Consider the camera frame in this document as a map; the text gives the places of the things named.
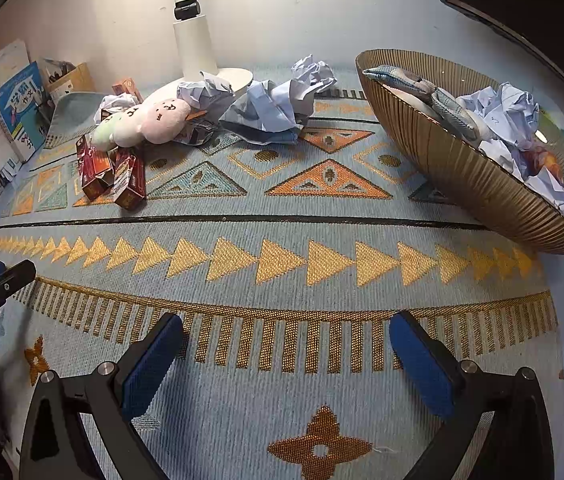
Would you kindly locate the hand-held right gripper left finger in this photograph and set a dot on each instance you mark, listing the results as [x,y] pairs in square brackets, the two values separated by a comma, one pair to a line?
[152,365]

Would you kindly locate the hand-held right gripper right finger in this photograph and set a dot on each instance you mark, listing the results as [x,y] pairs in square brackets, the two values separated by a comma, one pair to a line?
[421,365]

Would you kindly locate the brown ribbed bowl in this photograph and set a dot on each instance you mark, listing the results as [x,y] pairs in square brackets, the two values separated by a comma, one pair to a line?
[451,180]

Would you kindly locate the small white paper ball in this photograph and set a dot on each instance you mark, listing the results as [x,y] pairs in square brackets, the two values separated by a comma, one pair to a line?
[117,102]

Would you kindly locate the green white pink dango plush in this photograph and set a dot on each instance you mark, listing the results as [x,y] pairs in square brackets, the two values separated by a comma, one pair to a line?
[162,120]

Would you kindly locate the printed form paper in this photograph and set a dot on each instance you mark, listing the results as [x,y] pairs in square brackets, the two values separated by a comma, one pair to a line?
[551,190]

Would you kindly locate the pink carton box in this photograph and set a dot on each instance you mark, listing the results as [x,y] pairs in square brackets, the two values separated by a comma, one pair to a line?
[127,87]

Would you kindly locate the printed wrapper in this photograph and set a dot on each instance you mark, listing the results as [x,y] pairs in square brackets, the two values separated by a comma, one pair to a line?
[199,132]

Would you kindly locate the orange red snack packet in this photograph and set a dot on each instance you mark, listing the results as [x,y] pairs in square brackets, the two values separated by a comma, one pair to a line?
[544,162]

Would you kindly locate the blue plaid fabric toy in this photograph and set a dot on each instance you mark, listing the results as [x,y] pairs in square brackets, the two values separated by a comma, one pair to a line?
[441,102]

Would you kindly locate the paper with grey print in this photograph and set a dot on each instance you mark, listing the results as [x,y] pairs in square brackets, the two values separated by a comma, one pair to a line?
[267,110]

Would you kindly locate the blue patterned rug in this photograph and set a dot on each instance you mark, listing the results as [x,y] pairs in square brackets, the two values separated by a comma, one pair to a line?
[282,320]

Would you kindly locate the black mesh pen holder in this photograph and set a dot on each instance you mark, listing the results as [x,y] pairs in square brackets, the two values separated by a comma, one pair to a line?
[44,110]

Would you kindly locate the row of upright books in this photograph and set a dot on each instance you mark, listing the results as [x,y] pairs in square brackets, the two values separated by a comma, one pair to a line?
[12,105]

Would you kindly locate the brown cardboard pen holder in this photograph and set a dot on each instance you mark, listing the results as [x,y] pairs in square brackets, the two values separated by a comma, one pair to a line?
[79,77]

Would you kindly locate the white desk lamp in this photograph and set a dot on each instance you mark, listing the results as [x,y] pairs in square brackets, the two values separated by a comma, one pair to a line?
[192,35]

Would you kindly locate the black monitor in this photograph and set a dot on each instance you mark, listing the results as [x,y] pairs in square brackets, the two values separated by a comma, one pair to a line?
[536,0]

